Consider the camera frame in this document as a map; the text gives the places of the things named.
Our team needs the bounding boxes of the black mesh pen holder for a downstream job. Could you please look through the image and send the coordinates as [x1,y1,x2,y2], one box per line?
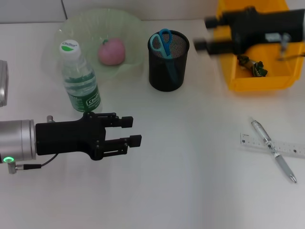
[147,30,191,92]

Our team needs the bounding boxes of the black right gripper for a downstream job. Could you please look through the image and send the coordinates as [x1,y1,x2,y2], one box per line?
[193,6,305,57]

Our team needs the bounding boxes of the pale green fruit plate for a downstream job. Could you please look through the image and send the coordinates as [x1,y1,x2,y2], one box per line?
[51,9,146,79]

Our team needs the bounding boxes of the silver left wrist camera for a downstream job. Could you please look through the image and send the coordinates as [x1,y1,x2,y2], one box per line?
[0,60,9,108]

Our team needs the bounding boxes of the green plastic wrapper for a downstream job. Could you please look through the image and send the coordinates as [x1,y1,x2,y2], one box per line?
[237,54,268,77]

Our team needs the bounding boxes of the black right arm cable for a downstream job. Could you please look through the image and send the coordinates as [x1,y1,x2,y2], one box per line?
[276,33,305,62]

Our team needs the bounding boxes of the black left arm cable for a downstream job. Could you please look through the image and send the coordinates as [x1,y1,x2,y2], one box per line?
[7,154,59,175]

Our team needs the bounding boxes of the pink toy peach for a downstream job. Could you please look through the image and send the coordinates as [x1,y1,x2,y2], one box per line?
[98,37,126,66]

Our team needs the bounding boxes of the clear grey ballpoint pen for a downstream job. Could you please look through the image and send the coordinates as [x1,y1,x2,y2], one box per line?
[249,116,298,184]

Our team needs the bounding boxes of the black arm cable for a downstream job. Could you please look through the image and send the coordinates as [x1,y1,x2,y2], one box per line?
[7,154,59,175]
[276,33,305,62]

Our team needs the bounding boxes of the transparent plastic ruler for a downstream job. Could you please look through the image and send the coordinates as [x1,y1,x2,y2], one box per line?
[240,132,305,158]

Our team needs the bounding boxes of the yellow plastic bin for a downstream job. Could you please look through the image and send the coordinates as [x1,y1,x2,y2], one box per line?
[213,0,305,92]

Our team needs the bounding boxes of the blue and teal scissors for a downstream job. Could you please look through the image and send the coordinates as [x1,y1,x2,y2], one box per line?
[150,28,179,84]

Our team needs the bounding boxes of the clear green-label water bottle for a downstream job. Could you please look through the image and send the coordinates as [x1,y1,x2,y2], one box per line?
[59,39,102,113]

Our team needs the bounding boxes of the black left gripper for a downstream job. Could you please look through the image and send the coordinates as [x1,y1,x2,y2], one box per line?
[35,112,142,161]

